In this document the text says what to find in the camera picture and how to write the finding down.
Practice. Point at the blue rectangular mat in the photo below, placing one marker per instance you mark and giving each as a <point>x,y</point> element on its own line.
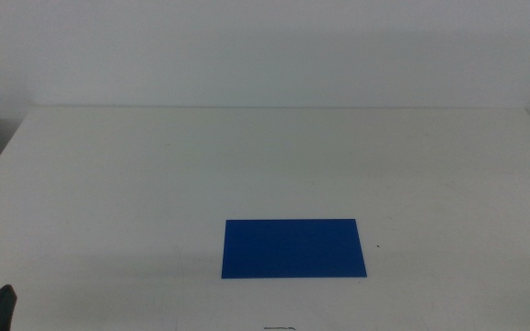
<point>292,248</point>

